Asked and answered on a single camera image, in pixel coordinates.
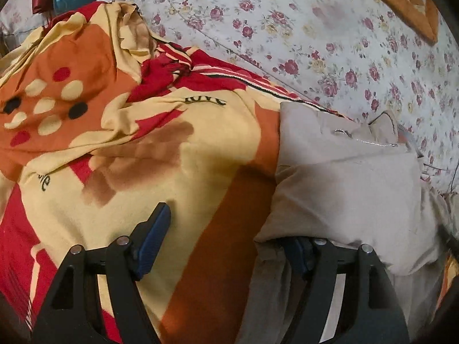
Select beige zip-up jacket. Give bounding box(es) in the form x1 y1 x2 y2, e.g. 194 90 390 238
236 103 458 343

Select orange red yellow blanket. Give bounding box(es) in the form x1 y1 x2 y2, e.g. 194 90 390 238
0 1 459 344

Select black cable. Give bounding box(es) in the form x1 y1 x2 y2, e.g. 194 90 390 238
446 157 459 196

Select white floral quilt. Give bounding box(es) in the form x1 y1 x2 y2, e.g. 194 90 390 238
106 0 458 192

